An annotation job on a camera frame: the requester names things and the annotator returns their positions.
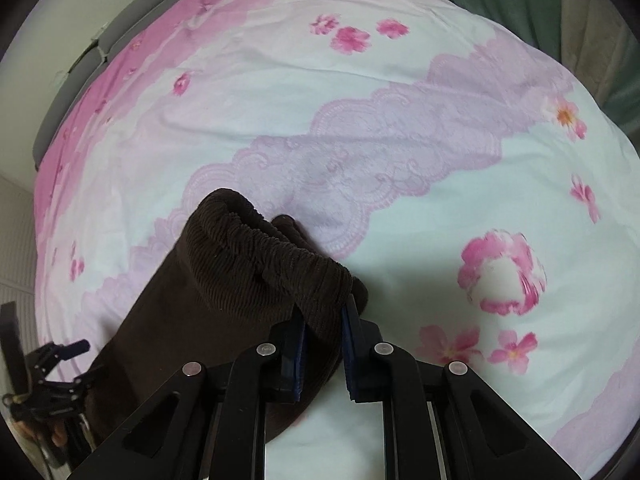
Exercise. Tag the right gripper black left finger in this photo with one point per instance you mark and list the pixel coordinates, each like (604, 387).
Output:
(207, 421)

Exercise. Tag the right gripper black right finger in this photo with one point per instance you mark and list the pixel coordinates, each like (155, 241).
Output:
(441, 422)

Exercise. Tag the dark brown corduroy pants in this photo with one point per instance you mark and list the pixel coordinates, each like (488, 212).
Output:
(230, 277)

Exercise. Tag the person's left hand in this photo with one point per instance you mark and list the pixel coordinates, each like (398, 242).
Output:
(31, 432)

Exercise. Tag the pink floral bed cover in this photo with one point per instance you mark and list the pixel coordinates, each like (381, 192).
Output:
(489, 205)

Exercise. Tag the beige curtain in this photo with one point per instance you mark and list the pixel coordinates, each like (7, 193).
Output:
(594, 37)

